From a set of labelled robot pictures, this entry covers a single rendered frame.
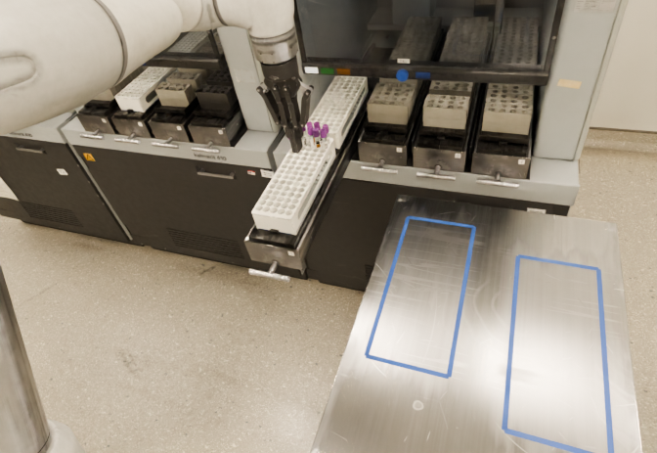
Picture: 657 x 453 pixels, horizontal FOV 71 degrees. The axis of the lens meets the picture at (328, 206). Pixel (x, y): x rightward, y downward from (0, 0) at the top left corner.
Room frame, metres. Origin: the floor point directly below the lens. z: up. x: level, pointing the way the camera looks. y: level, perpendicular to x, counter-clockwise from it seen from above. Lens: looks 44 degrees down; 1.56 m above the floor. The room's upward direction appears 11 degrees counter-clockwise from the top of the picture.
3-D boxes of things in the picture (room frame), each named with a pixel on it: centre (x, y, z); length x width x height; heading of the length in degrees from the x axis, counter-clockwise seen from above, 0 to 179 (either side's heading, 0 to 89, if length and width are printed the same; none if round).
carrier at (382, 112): (1.07, -0.21, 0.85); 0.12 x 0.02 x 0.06; 64
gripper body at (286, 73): (0.90, 0.05, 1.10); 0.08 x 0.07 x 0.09; 64
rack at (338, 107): (1.15, -0.08, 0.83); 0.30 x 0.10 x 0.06; 154
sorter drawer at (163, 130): (1.59, 0.32, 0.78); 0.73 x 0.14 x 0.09; 154
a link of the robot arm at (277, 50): (0.90, 0.05, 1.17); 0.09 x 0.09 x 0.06
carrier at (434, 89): (1.08, -0.39, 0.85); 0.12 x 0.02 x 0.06; 63
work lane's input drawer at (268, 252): (0.99, 0.00, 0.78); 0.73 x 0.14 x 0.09; 154
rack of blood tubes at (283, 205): (0.87, 0.06, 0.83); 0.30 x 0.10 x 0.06; 154
